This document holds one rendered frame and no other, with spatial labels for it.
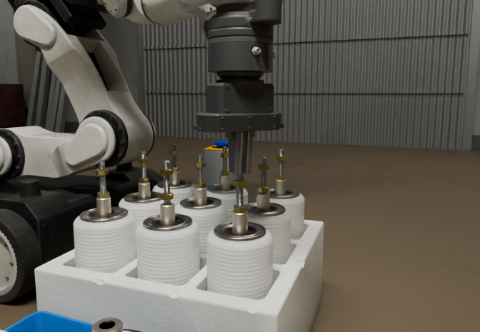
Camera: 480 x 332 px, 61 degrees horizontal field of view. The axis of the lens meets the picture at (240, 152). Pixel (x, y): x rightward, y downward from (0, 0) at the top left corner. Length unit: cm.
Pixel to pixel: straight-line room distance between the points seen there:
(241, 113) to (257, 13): 12
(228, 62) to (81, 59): 61
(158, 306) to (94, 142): 52
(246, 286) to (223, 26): 34
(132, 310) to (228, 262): 16
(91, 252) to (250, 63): 38
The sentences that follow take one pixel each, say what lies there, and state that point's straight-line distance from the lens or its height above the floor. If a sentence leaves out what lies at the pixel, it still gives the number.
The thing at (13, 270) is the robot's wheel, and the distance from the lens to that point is 101.
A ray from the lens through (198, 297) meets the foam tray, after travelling 58.
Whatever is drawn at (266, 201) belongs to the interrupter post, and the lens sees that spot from 69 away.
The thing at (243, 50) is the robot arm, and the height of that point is 50.
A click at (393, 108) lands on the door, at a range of 365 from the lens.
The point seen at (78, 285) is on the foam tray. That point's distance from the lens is 68.
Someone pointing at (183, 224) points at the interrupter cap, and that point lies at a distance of 62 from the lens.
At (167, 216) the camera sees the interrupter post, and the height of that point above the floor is 26.
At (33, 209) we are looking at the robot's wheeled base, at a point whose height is 20.
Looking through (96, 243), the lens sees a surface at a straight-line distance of 67.
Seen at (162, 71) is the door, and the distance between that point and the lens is 432.
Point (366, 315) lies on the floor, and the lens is 93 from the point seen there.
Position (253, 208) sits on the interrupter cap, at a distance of 71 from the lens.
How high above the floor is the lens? 45
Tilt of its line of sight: 8 degrees down
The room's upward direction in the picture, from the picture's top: straight up
